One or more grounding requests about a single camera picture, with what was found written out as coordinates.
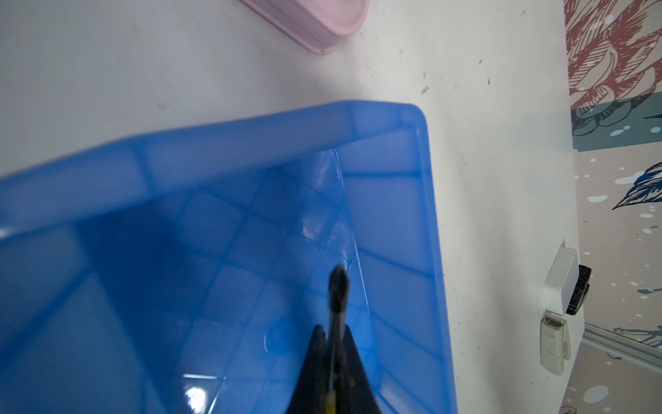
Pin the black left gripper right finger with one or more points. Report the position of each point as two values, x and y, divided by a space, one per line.
353 393

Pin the pink plastic box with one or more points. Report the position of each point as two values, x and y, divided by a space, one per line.
319 26

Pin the blue plastic bin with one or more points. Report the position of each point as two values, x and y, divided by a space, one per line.
183 271

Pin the beige stapler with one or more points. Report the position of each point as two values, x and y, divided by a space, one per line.
555 345

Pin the black stapler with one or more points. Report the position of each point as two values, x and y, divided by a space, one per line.
580 291

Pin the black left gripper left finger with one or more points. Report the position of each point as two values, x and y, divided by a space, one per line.
310 393

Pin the yellow black handled screwdriver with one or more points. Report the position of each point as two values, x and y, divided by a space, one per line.
339 285

